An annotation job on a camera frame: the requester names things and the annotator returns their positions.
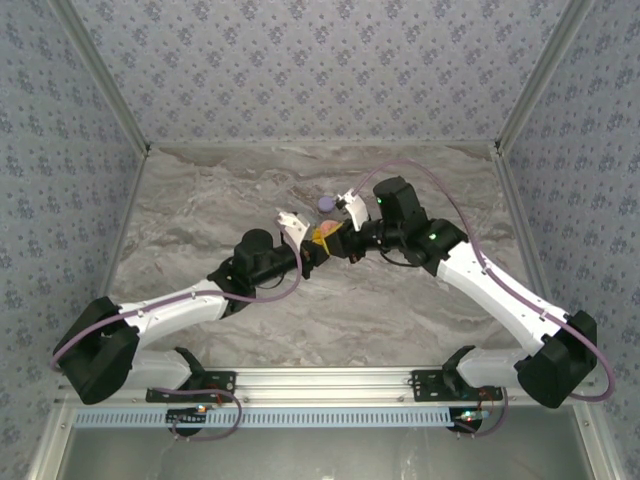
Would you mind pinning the purple earbud charging case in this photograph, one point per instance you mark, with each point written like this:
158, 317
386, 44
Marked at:
326, 202

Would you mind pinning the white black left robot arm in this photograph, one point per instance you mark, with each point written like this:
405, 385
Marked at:
170, 310

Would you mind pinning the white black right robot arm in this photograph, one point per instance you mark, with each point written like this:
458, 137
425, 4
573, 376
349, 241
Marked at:
505, 295

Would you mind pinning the black left controller board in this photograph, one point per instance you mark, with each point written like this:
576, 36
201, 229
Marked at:
187, 416

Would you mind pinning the black controller board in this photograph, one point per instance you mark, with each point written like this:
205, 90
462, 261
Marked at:
467, 422
187, 416

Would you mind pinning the grey metal panel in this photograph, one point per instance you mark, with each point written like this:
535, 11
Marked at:
320, 455

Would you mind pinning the black right controller board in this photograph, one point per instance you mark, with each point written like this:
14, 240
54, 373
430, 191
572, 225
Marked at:
467, 422

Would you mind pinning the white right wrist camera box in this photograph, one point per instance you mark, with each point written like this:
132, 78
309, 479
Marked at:
356, 212

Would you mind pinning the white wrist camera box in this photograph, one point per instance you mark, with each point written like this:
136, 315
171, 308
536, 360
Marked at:
356, 212
295, 225

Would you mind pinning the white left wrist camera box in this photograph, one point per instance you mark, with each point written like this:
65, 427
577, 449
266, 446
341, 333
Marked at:
295, 225

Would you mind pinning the thin aluminium table edge rail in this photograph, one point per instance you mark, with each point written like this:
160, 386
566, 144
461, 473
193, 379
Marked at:
320, 144

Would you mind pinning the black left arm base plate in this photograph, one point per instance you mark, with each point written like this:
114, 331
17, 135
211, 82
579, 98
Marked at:
229, 380

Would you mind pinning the aluminium table side rail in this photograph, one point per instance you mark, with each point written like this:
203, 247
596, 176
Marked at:
119, 250
527, 250

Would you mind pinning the long aluminium base rail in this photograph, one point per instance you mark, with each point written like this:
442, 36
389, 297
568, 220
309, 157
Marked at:
320, 382

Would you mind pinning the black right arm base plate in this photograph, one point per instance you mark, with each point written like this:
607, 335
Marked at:
425, 387

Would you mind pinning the aluminium corner frame post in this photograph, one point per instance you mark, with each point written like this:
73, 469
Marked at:
540, 75
111, 85

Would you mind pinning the aluminium lower frame bar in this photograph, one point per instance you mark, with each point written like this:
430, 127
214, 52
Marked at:
602, 450
47, 450

